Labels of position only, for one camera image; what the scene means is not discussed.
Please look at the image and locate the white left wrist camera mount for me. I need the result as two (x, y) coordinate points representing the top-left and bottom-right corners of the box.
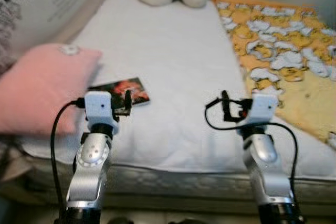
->
(84, 91), (119, 133)

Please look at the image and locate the white quilted mattress cover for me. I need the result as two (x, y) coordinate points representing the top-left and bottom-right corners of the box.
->
(16, 0), (336, 180)

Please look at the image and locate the pink fluffy pillow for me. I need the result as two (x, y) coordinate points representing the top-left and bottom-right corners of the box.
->
(0, 43), (103, 135)

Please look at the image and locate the yellow cartoon print blanket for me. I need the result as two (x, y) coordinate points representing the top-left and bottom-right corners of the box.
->
(210, 0), (336, 148)

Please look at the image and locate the black robot leg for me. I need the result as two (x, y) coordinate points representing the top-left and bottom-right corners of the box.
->
(168, 218), (211, 224)
(102, 217), (129, 224)

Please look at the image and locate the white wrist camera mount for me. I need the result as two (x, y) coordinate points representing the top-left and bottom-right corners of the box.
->
(249, 94), (279, 130)
(84, 91), (119, 133)

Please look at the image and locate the grey quilted mattress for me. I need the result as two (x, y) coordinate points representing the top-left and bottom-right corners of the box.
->
(0, 151), (336, 206)

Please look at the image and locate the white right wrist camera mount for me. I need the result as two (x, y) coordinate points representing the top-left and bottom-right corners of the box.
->
(249, 94), (279, 130)

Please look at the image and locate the black robot left leg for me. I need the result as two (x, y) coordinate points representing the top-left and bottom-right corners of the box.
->
(102, 217), (129, 224)

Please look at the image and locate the dark illustrated book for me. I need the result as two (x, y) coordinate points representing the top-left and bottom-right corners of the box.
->
(87, 77), (151, 106)

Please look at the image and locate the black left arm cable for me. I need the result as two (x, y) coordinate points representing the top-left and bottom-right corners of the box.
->
(50, 97), (87, 211)

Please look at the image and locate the black robot right leg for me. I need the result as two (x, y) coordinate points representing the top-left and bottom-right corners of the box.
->
(168, 218), (211, 224)

